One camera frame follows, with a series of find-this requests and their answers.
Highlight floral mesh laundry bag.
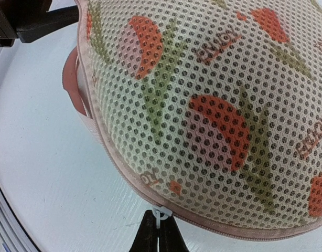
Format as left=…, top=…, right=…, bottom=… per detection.
left=63, top=1, right=322, bottom=240

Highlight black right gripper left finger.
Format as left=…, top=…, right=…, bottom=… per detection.
left=129, top=210, right=158, bottom=252

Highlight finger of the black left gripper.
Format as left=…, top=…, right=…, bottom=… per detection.
left=0, top=0, right=79, bottom=47

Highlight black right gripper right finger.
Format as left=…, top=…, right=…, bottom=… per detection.
left=159, top=216, right=189, bottom=252

